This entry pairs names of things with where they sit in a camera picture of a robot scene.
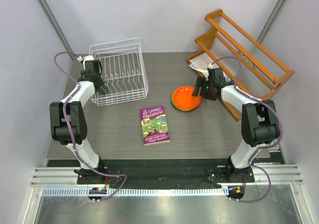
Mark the purple treehouse book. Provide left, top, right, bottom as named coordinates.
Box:
left=140, top=106, right=170, bottom=146

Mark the orange plate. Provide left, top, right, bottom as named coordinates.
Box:
left=172, top=86, right=202, bottom=110

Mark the perforated metal strip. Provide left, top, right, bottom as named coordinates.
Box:
left=42, top=186, right=229, bottom=197

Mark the aluminium rail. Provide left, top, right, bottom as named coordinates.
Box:
left=31, top=164, right=303, bottom=187

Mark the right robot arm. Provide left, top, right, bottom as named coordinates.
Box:
left=192, top=68, right=282, bottom=182

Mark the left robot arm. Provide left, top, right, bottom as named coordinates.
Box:
left=49, top=55, right=106, bottom=184

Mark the red floral plate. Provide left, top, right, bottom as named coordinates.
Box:
left=171, top=92, right=200, bottom=112

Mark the white paper packet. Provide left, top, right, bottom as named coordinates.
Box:
left=188, top=52, right=231, bottom=84

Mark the lime green plate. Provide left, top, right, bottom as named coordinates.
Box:
left=171, top=91, right=201, bottom=112

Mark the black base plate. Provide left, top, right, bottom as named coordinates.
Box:
left=46, top=151, right=286, bottom=190

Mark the orange wooden rack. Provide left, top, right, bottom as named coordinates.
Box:
left=186, top=8, right=295, bottom=121

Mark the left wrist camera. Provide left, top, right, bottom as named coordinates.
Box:
left=76, top=55, right=94, bottom=70

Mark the white wire dish rack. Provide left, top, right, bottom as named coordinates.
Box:
left=89, top=38, right=149, bottom=107

